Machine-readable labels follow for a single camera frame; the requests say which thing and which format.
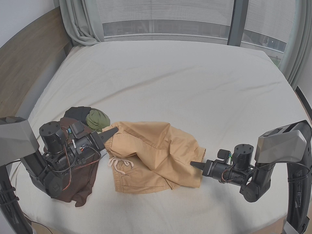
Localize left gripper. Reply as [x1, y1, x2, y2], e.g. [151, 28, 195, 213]
[69, 127, 119, 167]

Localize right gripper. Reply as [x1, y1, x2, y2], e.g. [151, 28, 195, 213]
[190, 159, 233, 180]

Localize tan shorts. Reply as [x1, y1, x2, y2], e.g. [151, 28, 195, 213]
[104, 121, 207, 194]

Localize bed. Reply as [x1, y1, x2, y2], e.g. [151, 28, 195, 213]
[0, 7, 312, 234]

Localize green garment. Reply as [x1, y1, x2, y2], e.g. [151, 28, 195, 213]
[86, 108, 110, 133]

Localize black garment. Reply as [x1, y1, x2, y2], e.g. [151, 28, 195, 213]
[65, 107, 92, 125]

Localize brown shorts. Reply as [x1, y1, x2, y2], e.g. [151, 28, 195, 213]
[43, 117, 102, 207]

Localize grey-green curtain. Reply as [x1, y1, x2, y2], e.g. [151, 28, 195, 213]
[51, 0, 105, 46]
[278, 0, 312, 90]

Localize window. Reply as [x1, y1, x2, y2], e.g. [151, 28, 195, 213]
[94, 0, 297, 61]

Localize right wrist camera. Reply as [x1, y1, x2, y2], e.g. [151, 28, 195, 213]
[217, 149, 232, 162]

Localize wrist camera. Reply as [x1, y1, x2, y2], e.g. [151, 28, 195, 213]
[217, 149, 232, 162]
[68, 121, 86, 139]

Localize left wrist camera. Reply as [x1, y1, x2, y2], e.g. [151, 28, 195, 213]
[68, 121, 86, 139]

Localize black cable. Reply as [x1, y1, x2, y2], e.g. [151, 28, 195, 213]
[23, 215, 50, 231]

